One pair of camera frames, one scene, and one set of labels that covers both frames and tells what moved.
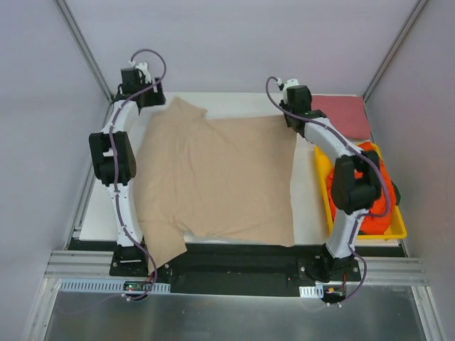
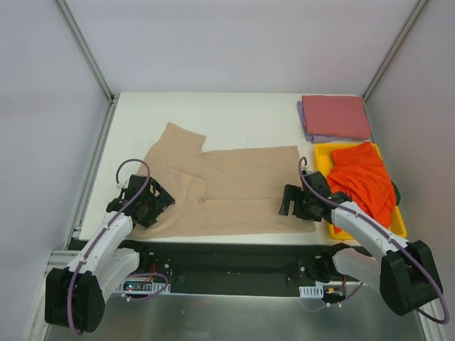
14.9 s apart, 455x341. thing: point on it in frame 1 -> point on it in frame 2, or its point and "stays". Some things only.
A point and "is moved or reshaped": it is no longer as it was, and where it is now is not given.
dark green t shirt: (397, 193) stays
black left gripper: (153, 98) -> (158, 198)
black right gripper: (289, 118) -> (291, 200)
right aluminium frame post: (412, 19) stays
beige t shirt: (229, 177) is moved or reshaped
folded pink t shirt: (346, 113) stays
